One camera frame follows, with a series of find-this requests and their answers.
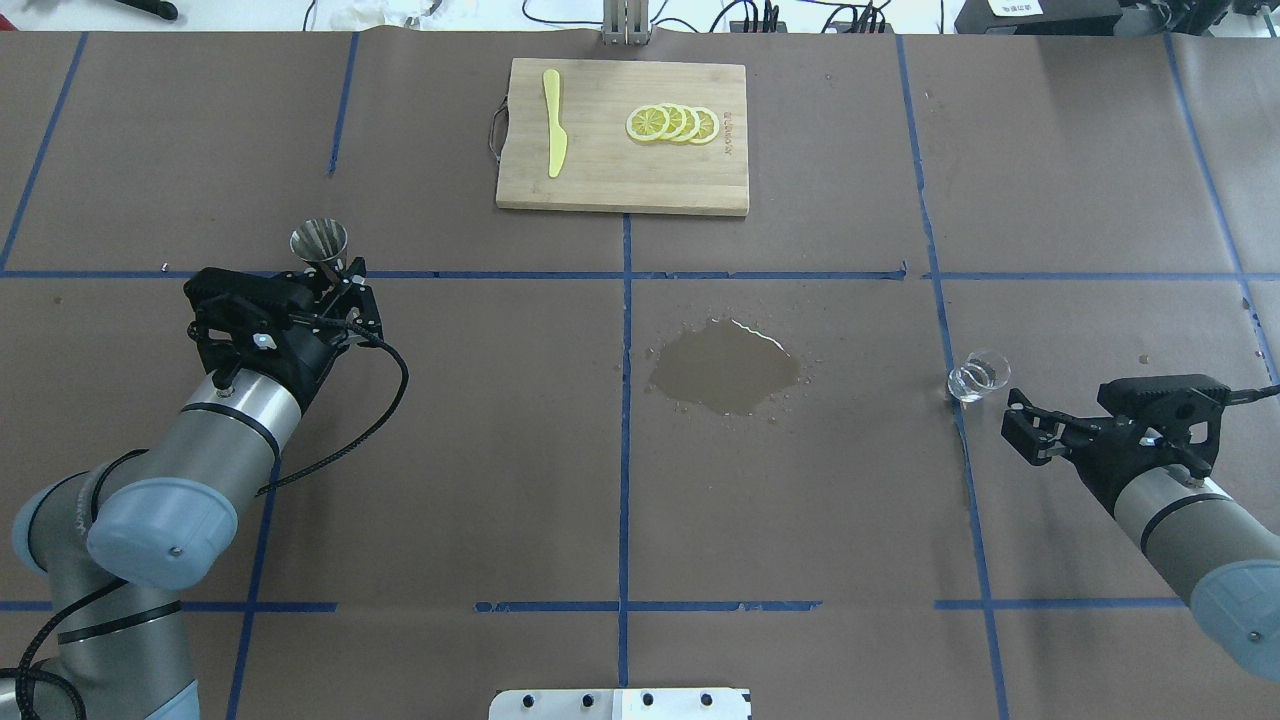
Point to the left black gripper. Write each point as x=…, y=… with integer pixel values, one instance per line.
x=303, y=356

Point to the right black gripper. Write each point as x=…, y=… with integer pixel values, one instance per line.
x=1098, y=448

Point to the clear glass cup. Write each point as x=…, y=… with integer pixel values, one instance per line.
x=978, y=375

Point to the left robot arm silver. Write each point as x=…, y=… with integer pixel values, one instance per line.
x=120, y=542

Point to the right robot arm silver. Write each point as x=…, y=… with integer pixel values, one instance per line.
x=1217, y=558

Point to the yellow plastic knife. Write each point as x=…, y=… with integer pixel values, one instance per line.
x=551, y=81

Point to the white crumpled tissue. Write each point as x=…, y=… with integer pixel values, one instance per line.
x=360, y=15

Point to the bamboo cutting board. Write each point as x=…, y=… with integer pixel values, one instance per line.
x=607, y=171

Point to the spilled liquid puddle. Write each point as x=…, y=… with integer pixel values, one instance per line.
x=725, y=366

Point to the lemon slice front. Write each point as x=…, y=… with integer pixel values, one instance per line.
x=648, y=123

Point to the black box with label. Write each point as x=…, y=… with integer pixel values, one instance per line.
x=1038, y=18

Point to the black handled tool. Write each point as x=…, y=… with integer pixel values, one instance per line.
x=162, y=9

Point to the aluminium frame post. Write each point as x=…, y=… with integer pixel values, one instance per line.
x=626, y=22

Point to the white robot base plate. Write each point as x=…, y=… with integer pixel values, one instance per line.
x=623, y=703

